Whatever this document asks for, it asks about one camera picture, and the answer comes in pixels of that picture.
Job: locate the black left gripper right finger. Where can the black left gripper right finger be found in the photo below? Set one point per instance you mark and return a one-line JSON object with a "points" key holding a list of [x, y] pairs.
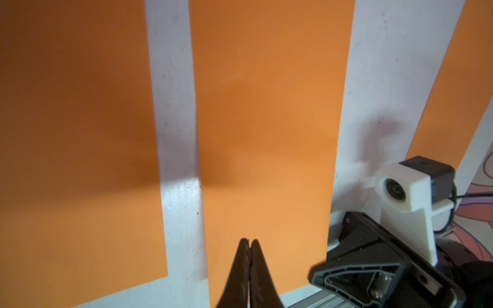
{"points": [[263, 293]]}

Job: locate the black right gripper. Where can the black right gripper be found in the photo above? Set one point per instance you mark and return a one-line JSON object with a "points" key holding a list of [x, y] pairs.
{"points": [[372, 268]]}

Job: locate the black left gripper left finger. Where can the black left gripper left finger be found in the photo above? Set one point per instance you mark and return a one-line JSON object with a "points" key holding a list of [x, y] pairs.
{"points": [[236, 291]]}

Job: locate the orange paper sheet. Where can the orange paper sheet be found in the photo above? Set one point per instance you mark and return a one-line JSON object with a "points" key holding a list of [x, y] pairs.
{"points": [[81, 212], [269, 83], [461, 92]]}

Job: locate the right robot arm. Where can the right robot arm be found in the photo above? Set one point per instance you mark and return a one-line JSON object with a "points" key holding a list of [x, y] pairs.
{"points": [[472, 275]]}

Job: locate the aluminium frame rail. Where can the aluminium frame rail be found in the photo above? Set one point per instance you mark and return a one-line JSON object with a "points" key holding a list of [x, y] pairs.
{"points": [[322, 299]]}

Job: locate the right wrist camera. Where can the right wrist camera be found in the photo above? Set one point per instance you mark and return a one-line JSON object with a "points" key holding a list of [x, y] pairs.
{"points": [[413, 192]]}

